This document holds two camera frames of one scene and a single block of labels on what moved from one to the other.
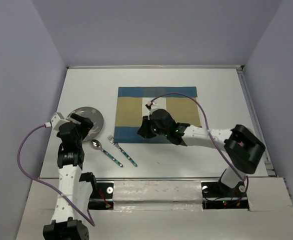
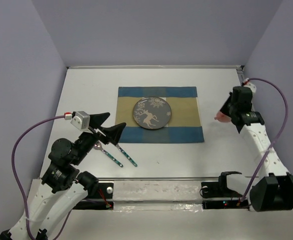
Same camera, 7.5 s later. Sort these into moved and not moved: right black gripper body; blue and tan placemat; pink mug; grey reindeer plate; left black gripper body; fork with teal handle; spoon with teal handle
Moved: right black gripper body; left black gripper body; grey reindeer plate; pink mug
Not moved: blue and tan placemat; fork with teal handle; spoon with teal handle
